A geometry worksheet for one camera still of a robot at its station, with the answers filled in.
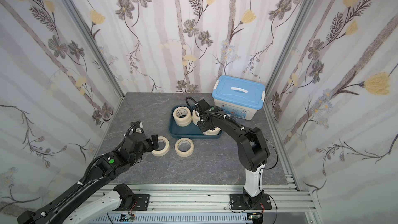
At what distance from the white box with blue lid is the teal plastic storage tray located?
0.19 meters

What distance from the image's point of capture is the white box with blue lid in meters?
0.97

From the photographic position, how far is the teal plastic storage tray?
3.15ft
